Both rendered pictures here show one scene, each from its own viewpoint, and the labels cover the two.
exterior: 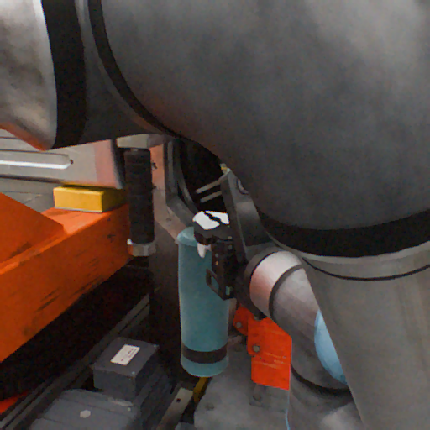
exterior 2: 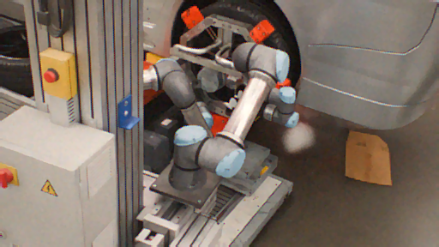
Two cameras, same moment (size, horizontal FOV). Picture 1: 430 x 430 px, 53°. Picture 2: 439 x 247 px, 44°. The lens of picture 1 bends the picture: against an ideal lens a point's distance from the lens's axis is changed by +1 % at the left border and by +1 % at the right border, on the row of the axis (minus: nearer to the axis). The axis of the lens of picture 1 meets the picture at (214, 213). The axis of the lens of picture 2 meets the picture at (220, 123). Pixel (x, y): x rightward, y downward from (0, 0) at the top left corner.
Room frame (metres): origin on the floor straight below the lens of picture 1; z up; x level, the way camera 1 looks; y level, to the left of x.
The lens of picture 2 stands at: (-1.82, -0.54, 2.17)
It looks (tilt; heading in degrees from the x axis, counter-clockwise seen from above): 33 degrees down; 9
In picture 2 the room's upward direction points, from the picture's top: 5 degrees clockwise
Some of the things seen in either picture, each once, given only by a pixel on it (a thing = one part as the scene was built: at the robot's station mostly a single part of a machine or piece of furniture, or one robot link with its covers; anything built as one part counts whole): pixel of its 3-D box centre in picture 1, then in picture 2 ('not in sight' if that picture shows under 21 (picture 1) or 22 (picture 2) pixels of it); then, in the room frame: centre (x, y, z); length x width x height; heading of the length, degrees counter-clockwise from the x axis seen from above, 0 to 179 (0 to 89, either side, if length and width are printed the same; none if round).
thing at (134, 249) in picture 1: (140, 199); not in sight; (0.58, 0.10, 0.83); 0.04 x 0.04 x 0.16
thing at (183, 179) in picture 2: not in sight; (188, 169); (-0.17, -0.17, 0.87); 0.15 x 0.15 x 0.10
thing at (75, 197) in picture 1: (93, 193); (161, 57); (1.05, 0.31, 0.71); 0.14 x 0.14 x 0.05; 71
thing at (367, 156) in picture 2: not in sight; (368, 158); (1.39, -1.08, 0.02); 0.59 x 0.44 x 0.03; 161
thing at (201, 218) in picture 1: (202, 237); not in sight; (0.59, 0.02, 0.77); 0.09 x 0.03 x 0.06; 26
